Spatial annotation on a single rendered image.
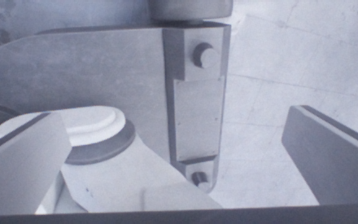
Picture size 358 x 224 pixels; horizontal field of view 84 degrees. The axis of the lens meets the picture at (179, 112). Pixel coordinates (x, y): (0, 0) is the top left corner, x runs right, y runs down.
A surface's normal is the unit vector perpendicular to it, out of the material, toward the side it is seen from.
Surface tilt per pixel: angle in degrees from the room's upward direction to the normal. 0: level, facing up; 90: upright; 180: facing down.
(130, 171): 90
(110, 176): 90
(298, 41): 0
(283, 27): 0
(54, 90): 0
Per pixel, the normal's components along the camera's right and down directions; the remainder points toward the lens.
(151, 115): 0.22, 0.46
